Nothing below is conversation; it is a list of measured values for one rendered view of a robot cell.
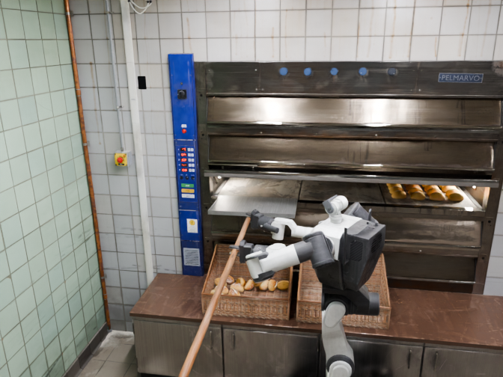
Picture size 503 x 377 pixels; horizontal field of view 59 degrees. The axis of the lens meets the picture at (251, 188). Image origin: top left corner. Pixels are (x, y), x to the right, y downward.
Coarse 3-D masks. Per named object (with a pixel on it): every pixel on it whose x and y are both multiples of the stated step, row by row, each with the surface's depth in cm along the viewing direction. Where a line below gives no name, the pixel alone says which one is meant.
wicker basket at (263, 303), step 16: (224, 256) 318; (208, 272) 294; (240, 272) 317; (288, 272) 312; (208, 288) 295; (256, 288) 311; (288, 288) 279; (208, 304) 291; (224, 304) 279; (240, 304) 277; (256, 304) 275; (272, 304) 274; (288, 304) 272
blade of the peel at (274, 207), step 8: (216, 200) 305; (224, 200) 306; (232, 200) 306; (240, 200) 306; (248, 200) 306; (256, 200) 306; (264, 200) 305; (272, 200) 305; (280, 200) 305; (288, 200) 305; (296, 200) 304; (216, 208) 293; (224, 208) 293; (232, 208) 293; (240, 208) 292; (248, 208) 292; (256, 208) 292; (264, 208) 292; (272, 208) 292; (280, 208) 292; (288, 208) 292; (272, 216) 277; (280, 216) 277; (288, 216) 276
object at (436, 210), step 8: (304, 200) 306; (312, 200) 305; (320, 200) 305; (312, 208) 302; (320, 208) 301; (368, 208) 296; (376, 208) 295; (384, 208) 294; (392, 208) 293; (400, 208) 292; (408, 208) 291; (416, 208) 290; (424, 208) 290; (432, 208) 290; (440, 208) 290; (448, 208) 289; (456, 208) 289; (464, 208) 289; (472, 208) 289; (480, 208) 289; (480, 216) 285
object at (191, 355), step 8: (248, 224) 261; (240, 232) 250; (240, 240) 240; (232, 256) 222; (232, 264) 216; (224, 272) 206; (224, 280) 200; (216, 288) 194; (216, 296) 187; (216, 304) 184; (208, 312) 176; (208, 320) 172; (200, 328) 167; (200, 336) 162; (192, 344) 158; (200, 344) 159; (192, 352) 154; (192, 360) 151; (184, 368) 146; (184, 376) 143
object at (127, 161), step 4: (116, 152) 305; (120, 152) 305; (124, 152) 305; (128, 152) 306; (116, 156) 305; (120, 156) 305; (128, 156) 306; (116, 160) 306; (124, 160) 305; (128, 160) 306; (116, 164) 307; (120, 164) 307; (124, 164) 306; (128, 164) 306
